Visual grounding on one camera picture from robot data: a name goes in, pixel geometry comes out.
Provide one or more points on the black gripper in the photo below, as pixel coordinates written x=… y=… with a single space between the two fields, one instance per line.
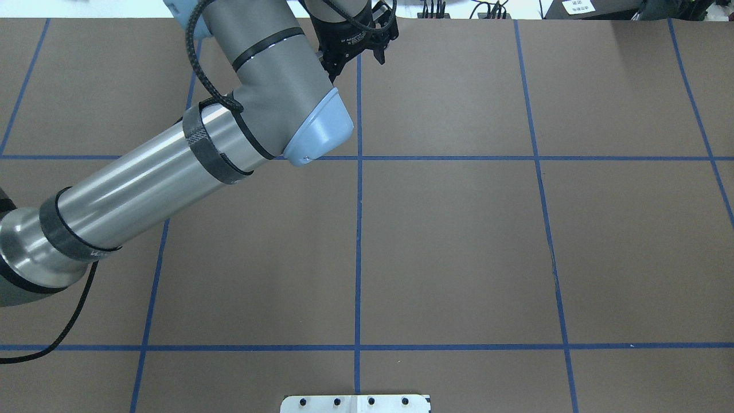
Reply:
x=343 y=38

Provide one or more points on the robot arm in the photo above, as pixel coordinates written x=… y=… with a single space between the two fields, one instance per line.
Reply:
x=271 y=95

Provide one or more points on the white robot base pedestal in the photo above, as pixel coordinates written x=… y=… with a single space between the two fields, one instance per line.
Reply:
x=357 y=403

